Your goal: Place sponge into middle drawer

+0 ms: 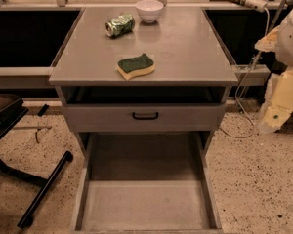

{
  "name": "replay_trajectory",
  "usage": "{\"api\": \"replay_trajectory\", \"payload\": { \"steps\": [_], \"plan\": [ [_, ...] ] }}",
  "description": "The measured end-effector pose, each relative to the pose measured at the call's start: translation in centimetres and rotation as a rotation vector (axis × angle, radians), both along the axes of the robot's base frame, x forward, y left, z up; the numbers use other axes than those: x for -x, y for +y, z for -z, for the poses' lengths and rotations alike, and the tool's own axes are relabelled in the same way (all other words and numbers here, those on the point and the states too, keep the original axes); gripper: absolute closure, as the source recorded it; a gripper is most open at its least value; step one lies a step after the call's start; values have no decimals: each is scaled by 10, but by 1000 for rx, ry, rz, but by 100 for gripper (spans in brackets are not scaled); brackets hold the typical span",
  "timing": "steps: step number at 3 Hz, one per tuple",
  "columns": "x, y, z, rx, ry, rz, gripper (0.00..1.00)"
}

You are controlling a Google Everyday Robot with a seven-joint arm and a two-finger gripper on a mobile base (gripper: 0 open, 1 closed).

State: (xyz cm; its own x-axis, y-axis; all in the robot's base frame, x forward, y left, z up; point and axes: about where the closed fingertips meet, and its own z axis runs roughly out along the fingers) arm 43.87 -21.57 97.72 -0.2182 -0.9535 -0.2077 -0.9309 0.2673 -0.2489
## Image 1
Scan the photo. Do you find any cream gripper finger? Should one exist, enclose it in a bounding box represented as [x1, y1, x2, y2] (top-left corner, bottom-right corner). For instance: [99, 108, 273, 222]
[255, 26, 279, 53]
[258, 67, 293, 134]

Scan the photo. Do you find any green and yellow sponge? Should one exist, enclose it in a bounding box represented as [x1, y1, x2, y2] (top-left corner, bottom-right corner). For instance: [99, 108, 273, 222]
[116, 54, 155, 81]

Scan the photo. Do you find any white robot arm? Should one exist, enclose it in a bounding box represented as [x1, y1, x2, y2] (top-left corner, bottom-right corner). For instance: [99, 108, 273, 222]
[255, 9, 293, 134]

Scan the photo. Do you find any grey drawer cabinet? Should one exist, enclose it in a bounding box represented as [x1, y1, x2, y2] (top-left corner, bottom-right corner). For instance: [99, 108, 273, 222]
[50, 5, 236, 234]

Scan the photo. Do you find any open grey middle drawer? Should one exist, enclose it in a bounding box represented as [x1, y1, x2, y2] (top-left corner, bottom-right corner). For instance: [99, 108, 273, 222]
[70, 133, 225, 234]

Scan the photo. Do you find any white ceramic bowl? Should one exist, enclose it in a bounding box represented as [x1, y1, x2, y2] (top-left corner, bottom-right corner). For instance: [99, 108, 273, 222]
[136, 0, 164, 23]

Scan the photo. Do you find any crushed green soda can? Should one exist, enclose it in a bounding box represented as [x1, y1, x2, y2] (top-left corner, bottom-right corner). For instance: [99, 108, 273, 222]
[105, 14, 135, 38]

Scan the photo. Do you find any black chair base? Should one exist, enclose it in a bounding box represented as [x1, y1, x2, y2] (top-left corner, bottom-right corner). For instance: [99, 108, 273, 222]
[0, 85, 74, 230]

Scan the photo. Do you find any grey side shelf bracket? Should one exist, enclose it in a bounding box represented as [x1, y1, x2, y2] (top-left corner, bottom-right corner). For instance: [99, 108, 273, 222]
[232, 64, 271, 86]

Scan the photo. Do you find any white cable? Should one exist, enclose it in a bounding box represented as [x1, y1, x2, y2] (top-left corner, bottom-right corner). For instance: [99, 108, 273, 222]
[219, 7, 272, 139]

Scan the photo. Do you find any closed top drawer, black handle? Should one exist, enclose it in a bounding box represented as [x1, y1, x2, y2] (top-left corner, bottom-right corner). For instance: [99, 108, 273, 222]
[63, 104, 225, 133]

